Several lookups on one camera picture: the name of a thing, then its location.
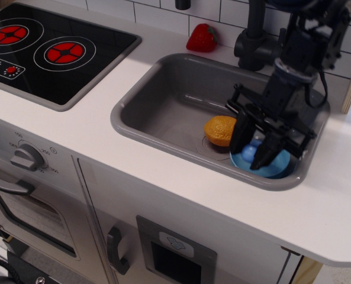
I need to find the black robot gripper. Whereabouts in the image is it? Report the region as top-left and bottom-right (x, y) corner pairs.
(226, 59), (317, 170)

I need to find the blue and grey toy spoon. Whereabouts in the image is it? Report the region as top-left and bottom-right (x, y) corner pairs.
(241, 139), (262, 163)

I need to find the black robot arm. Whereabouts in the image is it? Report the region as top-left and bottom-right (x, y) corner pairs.
(227, 1), (351, 170)

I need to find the light blue plastic bowl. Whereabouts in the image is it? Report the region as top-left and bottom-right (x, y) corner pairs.
(230, 150), (290, 179)

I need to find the grey toy sink basin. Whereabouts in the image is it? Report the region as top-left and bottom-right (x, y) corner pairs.
(111, 53), (318, 191)

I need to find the orange toy chicken drumstick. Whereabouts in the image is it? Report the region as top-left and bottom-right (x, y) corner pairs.
(204, 115), (237, 147)

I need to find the dark grey toy faucet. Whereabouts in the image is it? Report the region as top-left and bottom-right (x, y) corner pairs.
(234, 0), (286, 71)

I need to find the red toy strawberry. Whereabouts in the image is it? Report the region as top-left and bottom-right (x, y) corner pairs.
(186, 24), (217, 53)

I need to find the grey dispenser panel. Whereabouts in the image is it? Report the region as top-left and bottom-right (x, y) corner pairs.
(136, 215), (217, 284)

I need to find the black toy stove top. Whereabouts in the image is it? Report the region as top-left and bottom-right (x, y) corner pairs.
(0, 3), (141, 112)

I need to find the toy oven door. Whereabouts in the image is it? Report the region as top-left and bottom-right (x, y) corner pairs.
(0, 180), (109, 283)

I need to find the grey oven knob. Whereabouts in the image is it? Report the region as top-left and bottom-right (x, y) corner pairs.
(10, 144), (45, 172)

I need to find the black cable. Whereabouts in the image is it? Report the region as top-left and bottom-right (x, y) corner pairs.
(304, 69), (329, 109)

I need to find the grey cabinet door handle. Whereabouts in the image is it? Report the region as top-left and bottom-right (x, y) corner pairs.
(107, 227), (130, 275)

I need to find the grey oven door handle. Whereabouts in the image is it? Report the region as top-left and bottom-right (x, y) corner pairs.
(0, 178), (35, 196)

